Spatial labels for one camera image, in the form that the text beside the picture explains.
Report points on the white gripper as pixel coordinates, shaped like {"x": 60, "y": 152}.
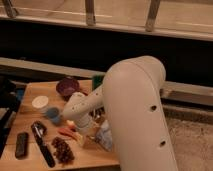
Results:
{"x": 87, "y": 128}

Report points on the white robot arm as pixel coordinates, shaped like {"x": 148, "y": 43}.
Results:
{"x": 130, "y": 95}

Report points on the blue plastic cup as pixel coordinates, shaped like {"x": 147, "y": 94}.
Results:
{"x": 53, "y": 114}

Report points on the red chili pepper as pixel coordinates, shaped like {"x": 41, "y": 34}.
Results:
{"x": 68, "y": 133}

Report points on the blue grey cloth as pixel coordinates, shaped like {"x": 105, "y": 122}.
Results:
{"x": 104, "y": 136}

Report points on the dark grape bunch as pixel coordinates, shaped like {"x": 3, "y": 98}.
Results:
{"x": 63, "y": 151}

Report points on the small dark metal object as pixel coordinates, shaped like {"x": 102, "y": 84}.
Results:
{"x": 98, "y": 115}

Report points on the wooden cutting board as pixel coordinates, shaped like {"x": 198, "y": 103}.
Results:
{"x": 91, "y": 157}

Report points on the purple bowl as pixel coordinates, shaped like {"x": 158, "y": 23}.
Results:
{"x": 67, "y": 86}

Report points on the black remote control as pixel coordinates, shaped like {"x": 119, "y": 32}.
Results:
{"x": 21, "y": 145}

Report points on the green plastic tray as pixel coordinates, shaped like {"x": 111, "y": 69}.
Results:
{"x": 97, "y": 81}

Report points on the black handled peeler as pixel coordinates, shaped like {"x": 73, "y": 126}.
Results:
{"x": 39, "y": 130}

